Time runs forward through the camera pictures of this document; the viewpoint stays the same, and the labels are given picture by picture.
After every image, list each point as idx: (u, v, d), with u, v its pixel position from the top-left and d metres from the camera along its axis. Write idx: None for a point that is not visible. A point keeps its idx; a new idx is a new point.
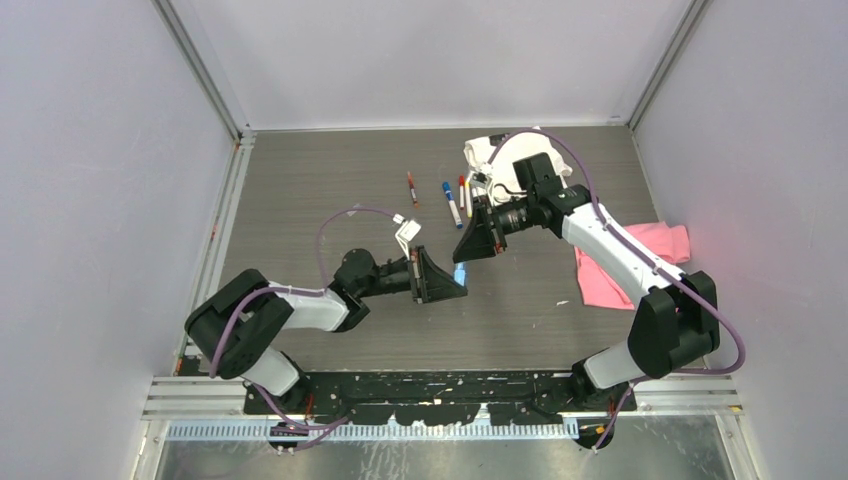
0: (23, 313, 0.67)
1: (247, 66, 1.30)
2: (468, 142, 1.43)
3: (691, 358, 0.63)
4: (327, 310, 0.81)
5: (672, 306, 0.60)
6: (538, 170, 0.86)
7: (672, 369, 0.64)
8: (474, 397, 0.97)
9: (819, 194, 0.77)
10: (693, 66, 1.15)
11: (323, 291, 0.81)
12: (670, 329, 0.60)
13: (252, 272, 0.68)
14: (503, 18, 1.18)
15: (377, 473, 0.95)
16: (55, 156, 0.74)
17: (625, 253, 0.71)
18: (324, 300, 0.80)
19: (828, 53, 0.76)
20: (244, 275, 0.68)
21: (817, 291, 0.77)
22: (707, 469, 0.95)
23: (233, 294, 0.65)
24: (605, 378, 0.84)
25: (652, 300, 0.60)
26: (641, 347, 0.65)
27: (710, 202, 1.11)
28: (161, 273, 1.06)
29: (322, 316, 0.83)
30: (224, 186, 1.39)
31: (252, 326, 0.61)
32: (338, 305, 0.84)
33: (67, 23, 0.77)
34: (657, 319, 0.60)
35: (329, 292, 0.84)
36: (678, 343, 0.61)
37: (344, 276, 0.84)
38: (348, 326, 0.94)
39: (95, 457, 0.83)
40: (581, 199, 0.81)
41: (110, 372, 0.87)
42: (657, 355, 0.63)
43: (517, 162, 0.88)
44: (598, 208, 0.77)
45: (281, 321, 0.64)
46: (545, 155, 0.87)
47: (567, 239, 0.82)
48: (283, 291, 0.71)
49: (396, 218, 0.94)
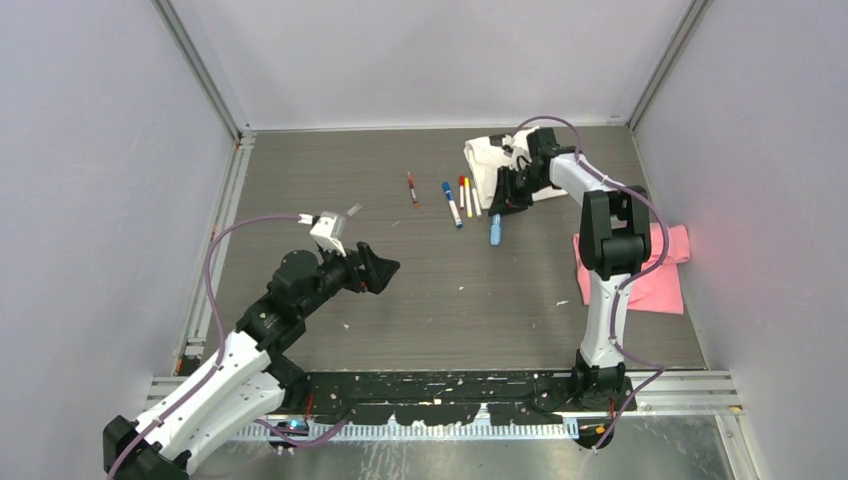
0: (23, 313, 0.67)
1: (247, 66, 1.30)
2: (468, 142, 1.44)
3: (621, 256, 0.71)
4: (238, 377, 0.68)
5: (606, 201, 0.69)
6: (543, 138, 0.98)
7: (602, 263, 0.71)
8: (474, 397, 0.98)
9: (818, 194, 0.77)
10: (694, 66, 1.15)
11: (219, 366, 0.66)
12: (603, 223, 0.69)
13: (109, 429, 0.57)
14: (502, 18, 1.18)
15: (377, 473, 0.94)
16: (56, 157, 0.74)
17: (585, 175, 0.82)
18: (223, 373, 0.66)
19: (826, 53, 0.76)
20: (110, 429, 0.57)
21: (818, 291, 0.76)
22: (707, 469, 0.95)
23: (110, 452, 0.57)
24: (591, 347, 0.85)
25: (591, 194, 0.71)
26: (582, 244, 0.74)
27: (709, 202, 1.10)
28: (162, 273, 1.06)
29: (239, 381, 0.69)
30: (224, 186, 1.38)
31: None
32: (248, 363, 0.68)
33: (67, 22, 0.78)
34: (591, 207, 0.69)
35: (230, 357, 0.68)
36: (608, 234, 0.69)
37: (284, 280, 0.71)
38: (282, 345, 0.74)
39: (94, 457, 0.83)
40: (569, 152, 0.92)
41: (110, 373, 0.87)
42: (592, 244, 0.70)
43: (529, 132, 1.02)
44: (576, 151, 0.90)
45: (165, 469, 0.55)
46: (552, 129, 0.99)
47: (555, 180, 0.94)
48: (156, 425, 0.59)
49: (307, 219, 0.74)
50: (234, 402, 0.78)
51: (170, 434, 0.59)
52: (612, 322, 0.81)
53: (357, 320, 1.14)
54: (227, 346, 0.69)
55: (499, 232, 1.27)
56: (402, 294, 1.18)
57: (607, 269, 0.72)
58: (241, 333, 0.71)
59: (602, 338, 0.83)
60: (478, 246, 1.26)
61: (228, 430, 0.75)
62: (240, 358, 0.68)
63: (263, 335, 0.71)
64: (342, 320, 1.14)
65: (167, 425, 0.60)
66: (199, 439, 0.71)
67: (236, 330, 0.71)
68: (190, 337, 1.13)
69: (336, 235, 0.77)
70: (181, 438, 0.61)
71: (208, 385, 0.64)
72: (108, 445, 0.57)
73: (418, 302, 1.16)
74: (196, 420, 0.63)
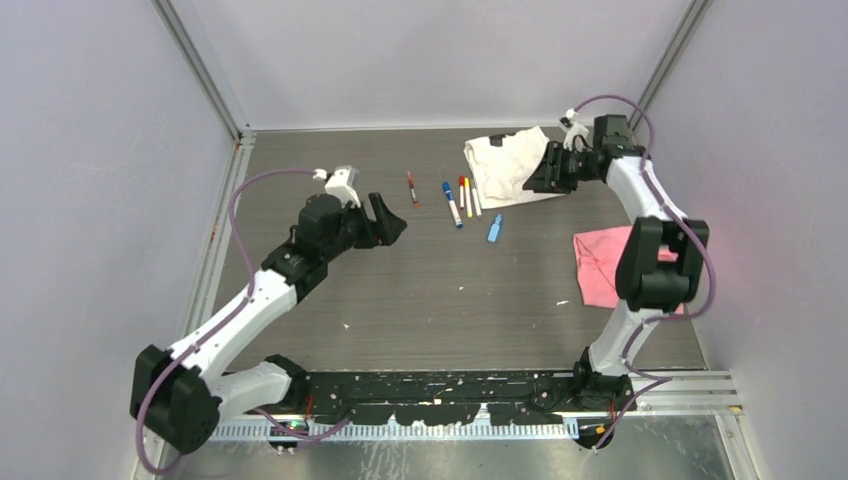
0: (24, 313, 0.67)
1: (247, 66, 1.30)
2: (469, 142, 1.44)
3: (660, 295, 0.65)
4: (267, 310, 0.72)
5: (656, 229, 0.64)
6: (611, 127, 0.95)
7: (639, 296, 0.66)
8: (474, 397, 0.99)
9: (818, 195, 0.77)
10: (695, 66, 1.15)
11: (251, 297, 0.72)
12: (647, 252, 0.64)
13: (142, 361, 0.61)
14: (502, 18, 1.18)
15: (377, 473, 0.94)
16: (55, 157, 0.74)
17: (646, 193, 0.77)
18: (254, 305, 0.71)
19: (827, 54, 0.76)
20: (143, 363, 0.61)
21: (818, 291, 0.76)
22: (707, 469, 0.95)
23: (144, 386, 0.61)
24: (602, 357, 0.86)
25: (642, 221, 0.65)
26: (622, 274, 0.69)
27: (709, 202, 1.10)
28: (161, 273, 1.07)
29: (267, 319, 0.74)
30: (224, 186, 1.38)
31: (172, 421, 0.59)
32: (279, 297, 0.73)
33: (67, 22, 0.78)
34: (639, 235, 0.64)
35: (259, 291, 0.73)
36: (652, 268, 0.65)
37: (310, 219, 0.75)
38: (307, 285, 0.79)
39: (94, 457, 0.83)
40: (634, 154, 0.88)
41: (110, 373, 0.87)
42: (630, 275, 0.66)
43: (599, 117, 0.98)
44: (643, 160, 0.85)
45: (199, 392, 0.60)
46: (624, 120, 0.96)
47: (612, 184, 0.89)
48: (192, 353, 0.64)
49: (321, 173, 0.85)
50: (251, 375, 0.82)
51: (207, 358, 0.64)
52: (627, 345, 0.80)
53: (357, 320, 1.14)
54: (257, 280, 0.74)
55: (499, 232, 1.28)
56: (402, 294, 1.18)
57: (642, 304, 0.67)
58: (269, 271, 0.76)
59: (613, 354, 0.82)
60: (478, 246, 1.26)
61: (241, 400, 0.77)
62: (270, 292, 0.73)
63: (293, 273, 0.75)
64: (342, 320, 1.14)
65: (204, 352, 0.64)
66: (225, 391, 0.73)
67: (264, 270, 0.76)
68: None
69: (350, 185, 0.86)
70: (216, 365, 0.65)
71: (240, 314, 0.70)
72: (143, 375, 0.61)
73: (418, 302, 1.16)
74: (228, 352, 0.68)
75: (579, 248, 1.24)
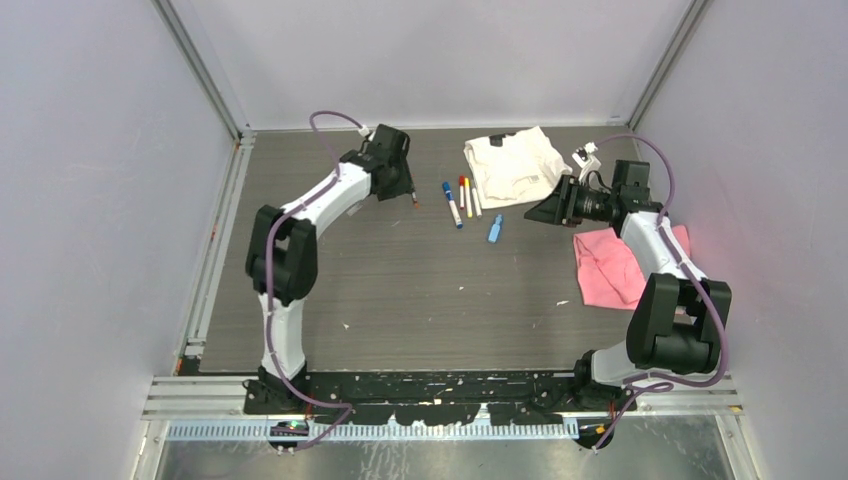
0: (24, 314, 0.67)
1: (247, 66, 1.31)
2: (469, 142, 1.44)
3: (672, 358, 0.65)
4: (350, 190, 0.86)
5: (673, 290, 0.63)
6: (632, 176, 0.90)
7: (649, 358, 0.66)
8: (474, 397, 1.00)
9: (818, 196, 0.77)
10: (695, 67, 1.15)
11: (339, 178, 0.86)
12: (662, 313, 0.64)
13: (263, 210, 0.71)
14: (502, 18, 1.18)
15: (377, 473, 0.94)
16: (55, 157, 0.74)
17: (663, 248, 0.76)
18: (342, 184, 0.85)
19: (828, 54, 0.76)
20: (260, 216, 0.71)
21: (818, 292, 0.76)
22: (707, 469, 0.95)
23: (261, 238, 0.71)
24: (605, 373, 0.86)
25: (659, 279, 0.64)
26: (634, 331, 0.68)
27: (709, 202, 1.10)
28: (162, 273, 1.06)
29: (347, 200, 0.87)
30: (223, 186, 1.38)
31: (293, 260, 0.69)
32: (359, 182, 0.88)
33: (66, 22, 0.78)
34: (654, 296, 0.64)
35: (344, 175, 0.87)
36: (665, 331, 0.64)
37: (386, 132, 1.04)
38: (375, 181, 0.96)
39: (95, 457, 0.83)
40: (651, 209, 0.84)
41: (110, 375, 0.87)
42: (643, 336, 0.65)
43: (619, 164, 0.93)
44: (659, 218, 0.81)
45: (311, 241, 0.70)
46: (647, 168, 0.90)
47: (625, 237, 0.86)
48: (302, 209, 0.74)
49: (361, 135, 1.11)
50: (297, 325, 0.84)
51: (314, 215, 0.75)
52: (636, 378, 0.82)
53: (357, 320, 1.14)
54: (342, 169, 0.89)
55: (499, 232, 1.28)
56: (402, 294, 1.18)
57: (652, 365, 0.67)
58: (348, 164, 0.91)
59: (615, 378, 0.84)
60: (478, 246, 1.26)
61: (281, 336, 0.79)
62: (352, 177, 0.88)
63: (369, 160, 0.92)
64: (342, 320, 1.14)
65: (312, 210, 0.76)
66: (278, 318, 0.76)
67: (344, 163, 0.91)
68: (190, 337, 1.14)
69: None
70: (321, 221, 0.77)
71: (334, 188, 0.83)
72: (262, 222, 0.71)
73: (419, 302, 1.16)
74: (326, 216, 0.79)
75: (579, 248, 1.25)
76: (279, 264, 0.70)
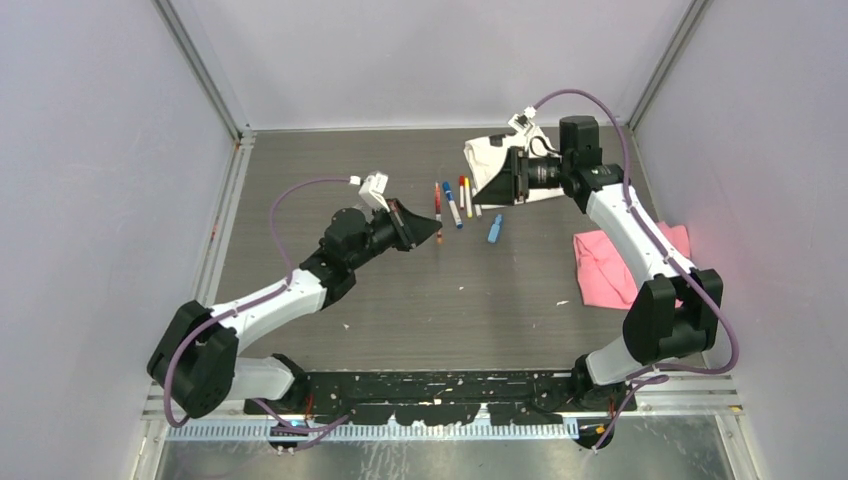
0: (23, 313, 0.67)
1: (247, 67, 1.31)
2: (469, 142, 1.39)
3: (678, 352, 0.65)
4: (300, 302, 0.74)
5: (671, 294, 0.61)
6: (582, 137, 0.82)
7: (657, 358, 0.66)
8: (474, 397, 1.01)
9: (818, 196, 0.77)
10: (695, 66, 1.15)
11: (289, 283, 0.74)
12: (664, 318, 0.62)
13: (190, 307, 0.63)
14: (501, 19, 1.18)
15: (377, 473, 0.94)
16: (55, 157, 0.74)
17: (644, 238, 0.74)
18: (291, 293, 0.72)
19: (827, 53, 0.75)
20: (180, 313, 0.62)
21: (818, 291, 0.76)
22: (707, 469, 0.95)
23: (173, 339, 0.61)
24: (605, 374, 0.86)
25: (655, 285, 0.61)
26: (633, 331, 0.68)
27: (709, 202, 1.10)
28: (161, 274, 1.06)
29: (293, 310, 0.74)
30: (224, 185, 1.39)
31: (197, 373, 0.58)
32: (312, 294, 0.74)
33: (67, 24, 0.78)
34: (654, 306, 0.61)
35: (296, 283, 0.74)
36: (668, 332, 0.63)
37: (336, 235, 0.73)
38: (335, 295, 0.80)
39: (95, 457, 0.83)
40: (613, 180, 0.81)
41: (108, 375, 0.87)
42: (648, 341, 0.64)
43: (565, 122, 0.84)
44: (626, 191, 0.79)
45: (230, 353, 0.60)
46: (595, 124, 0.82)
47: (591, 215, 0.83)
48: (229, 315, 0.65)
49: (354, 180, 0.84)
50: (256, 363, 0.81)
51: (240, 326, 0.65)
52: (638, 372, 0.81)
53: (357, 320, 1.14)
54: (295, 275, 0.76)
55: (498, 232, 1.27)
56: (402, 295, 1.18)
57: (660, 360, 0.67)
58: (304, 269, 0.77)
59: (615, 374, 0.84)
60: (478, 246, 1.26)
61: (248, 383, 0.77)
62: (306, 286, 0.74)
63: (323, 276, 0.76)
64: (342, 320, 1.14)
65: (242, 317, 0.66)
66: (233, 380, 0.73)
67: (301, 266, 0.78)
68: None
69: (379, 191, 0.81)
70: (248, 333, 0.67)
71: (276, 298, 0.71)
72: (182, 322, 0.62)
73: (419, 302, 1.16)
74: (261, 325, 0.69)
75: (580, 248, 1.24)
76: (186, 376, 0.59)
